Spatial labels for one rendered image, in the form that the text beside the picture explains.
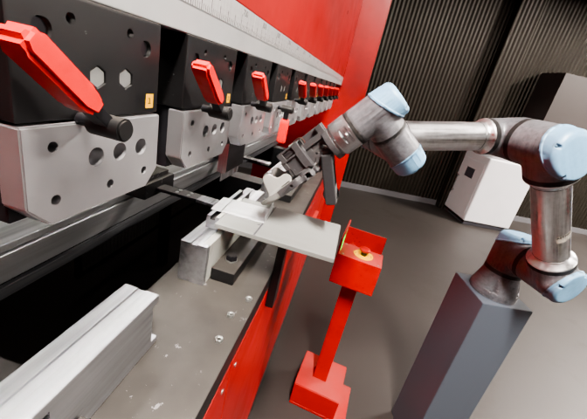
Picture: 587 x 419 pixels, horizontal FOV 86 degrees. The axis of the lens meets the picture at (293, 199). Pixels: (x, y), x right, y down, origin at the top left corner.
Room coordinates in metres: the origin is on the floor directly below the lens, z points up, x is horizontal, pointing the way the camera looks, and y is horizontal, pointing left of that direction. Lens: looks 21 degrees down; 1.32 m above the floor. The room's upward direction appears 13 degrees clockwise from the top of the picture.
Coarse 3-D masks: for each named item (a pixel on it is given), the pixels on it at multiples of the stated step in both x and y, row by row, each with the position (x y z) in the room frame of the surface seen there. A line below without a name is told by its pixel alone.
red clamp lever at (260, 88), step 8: (256, 72) 0.57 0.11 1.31; (256, 80) 0.57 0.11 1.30; (264, 80) 0.57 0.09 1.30; (256, 88) 0.58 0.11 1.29; (264, 88) 0.58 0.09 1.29; (256, 96) 0.60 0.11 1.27; (264, 96) 0.59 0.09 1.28; (256, 104) 0.63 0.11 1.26; (264, 104) 0.62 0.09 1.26; (272, 104) 0.63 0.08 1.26
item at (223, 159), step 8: (232, 144) 0.66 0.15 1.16; (224, 152) 0.64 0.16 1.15; (232, 152) 0.67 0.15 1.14; (240, 152) 0.72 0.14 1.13; (224, 160) 0.64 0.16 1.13; (232, 160) 0.67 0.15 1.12; (240, 160) 0.73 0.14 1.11; (224, 168) 0.64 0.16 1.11; (232, 168) 0.71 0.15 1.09; (224, 176) 0.67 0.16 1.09
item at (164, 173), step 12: (156, 168) 0.75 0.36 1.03; (156, 180) 0.71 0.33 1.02; (168, 180) 0.75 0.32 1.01; (132, 192) 0.67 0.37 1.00; (144, 192) 0.66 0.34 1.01; (156, 192) 0.71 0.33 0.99; (168, 192) 0.70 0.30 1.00; (180, 192) 0.71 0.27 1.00; (192, 192) 0.73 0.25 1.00; (204, 204) 0.69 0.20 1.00
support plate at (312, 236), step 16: (224, 224) 0.61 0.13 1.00; (240, 224) 0.62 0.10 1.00; (256, 224) 0.64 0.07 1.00; (272, 224) 0.66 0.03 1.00; (288, 224) 0.68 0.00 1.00; (304, 224) 0.70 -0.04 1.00; (320, 224) 0.72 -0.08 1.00; (336, 224) 0.74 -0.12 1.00; (272, 240) 0.59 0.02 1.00; (288, 240) 0.60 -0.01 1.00; (304, 240) 0.62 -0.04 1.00; (320, 240) 0.63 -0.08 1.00; (336, 240) 0.65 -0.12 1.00; (320, 256) 0.57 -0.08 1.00
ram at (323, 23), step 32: (96, 0) 0.26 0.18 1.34; (128, 0) 0.30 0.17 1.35; (160, 0) 0.34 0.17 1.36; (256, 0) 0.59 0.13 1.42; (288, 0) 0.78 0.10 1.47; (320, 0) 1.13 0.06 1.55; (352, 0) 2.07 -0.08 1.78; (192, 32) 0.40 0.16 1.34; (224, 32) 0.49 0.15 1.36; (288, 32) 0.83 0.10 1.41; (320, 32) 1.25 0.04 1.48; (352, 32) 2.60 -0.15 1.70; (288, 64) 0.89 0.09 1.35
